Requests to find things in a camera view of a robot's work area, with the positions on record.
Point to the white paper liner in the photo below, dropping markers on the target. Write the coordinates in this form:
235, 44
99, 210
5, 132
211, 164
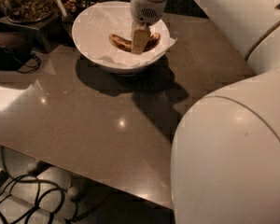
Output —
102, 25

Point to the white table leg base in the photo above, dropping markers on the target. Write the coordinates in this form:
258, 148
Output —
75, 185

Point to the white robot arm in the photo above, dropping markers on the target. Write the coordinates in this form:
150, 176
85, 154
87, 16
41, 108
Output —
225, 159

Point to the glass jar of nuts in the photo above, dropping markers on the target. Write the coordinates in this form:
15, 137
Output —
27, 11

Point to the white bowl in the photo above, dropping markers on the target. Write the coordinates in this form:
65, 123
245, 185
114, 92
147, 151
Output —
90, 52

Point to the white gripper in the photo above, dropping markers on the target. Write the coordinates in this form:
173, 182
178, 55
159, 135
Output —
146, 10

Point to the black device with cable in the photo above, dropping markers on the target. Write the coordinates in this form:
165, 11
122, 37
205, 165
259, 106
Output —
16, 53

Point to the dark wooden stand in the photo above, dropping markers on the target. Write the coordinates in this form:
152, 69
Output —
47, 34

